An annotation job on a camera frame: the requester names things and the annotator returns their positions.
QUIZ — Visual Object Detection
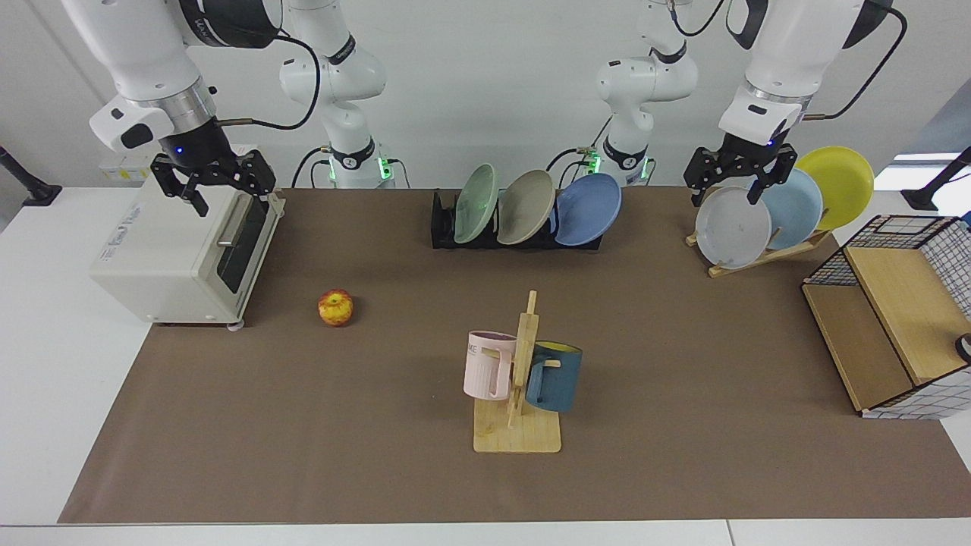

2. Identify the red yellow apple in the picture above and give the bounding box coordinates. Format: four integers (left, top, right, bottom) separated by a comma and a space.
318, 289, 355, 328

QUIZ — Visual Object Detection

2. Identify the light blue plate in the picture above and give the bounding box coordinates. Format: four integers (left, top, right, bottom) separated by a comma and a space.
759, 168, 824, 251

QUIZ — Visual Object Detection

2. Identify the pale grey plate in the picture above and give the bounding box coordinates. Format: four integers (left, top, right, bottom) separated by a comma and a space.
695, 187, 772, 270

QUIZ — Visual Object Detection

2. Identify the wooden plate stand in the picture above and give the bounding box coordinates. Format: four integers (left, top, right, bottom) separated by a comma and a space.
686, 227, 831, 278

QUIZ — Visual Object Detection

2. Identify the yellow plate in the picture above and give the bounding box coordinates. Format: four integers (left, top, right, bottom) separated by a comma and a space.
794, 146, 875, 231

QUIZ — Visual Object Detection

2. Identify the beige plate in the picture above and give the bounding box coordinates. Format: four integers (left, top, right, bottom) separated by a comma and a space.
497, 169, 557, 246

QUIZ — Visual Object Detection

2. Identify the black dish rack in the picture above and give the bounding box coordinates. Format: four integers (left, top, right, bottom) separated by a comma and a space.
431, 190, 604, 251

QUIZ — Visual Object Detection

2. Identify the pale green plate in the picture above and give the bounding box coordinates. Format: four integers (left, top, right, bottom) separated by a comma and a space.
454, 164, 500, 245

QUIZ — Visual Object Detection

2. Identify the pale toaster oven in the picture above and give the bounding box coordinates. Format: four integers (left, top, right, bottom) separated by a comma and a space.
90, 180, 286, 328

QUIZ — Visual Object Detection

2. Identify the white box with yellow label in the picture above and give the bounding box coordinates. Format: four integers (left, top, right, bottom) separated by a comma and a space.
99, 155, 152, 183

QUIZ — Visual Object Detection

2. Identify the black clamp stand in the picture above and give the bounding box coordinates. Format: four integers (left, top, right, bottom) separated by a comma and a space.
901, 146, 971, 212
0, 146, 63, 207

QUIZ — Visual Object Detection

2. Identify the brown table cloth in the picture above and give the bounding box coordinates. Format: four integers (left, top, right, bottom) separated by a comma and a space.
58, 187, 971, 524

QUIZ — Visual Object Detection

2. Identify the dark blue cup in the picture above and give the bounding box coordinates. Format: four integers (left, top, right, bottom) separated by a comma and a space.
525, 340, 583, 413

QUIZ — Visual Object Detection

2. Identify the pink cup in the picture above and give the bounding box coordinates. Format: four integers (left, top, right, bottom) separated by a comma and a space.
464, 331, 518, 400

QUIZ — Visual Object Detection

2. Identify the wooden cup stand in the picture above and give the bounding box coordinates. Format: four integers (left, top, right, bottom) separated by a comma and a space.
473, 290, 562, 454

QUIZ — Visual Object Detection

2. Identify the black base cable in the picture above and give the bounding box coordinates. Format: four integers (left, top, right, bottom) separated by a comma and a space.
292, 146, 335, 189
545, 115, 614, 189

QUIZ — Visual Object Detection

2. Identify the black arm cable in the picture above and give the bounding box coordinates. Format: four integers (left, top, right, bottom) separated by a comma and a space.
803, 0, 909, 122
215, 30, 323, 131

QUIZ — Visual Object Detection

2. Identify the wire basket with wooden floor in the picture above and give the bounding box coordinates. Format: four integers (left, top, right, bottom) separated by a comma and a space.
802, 215, 971, 420

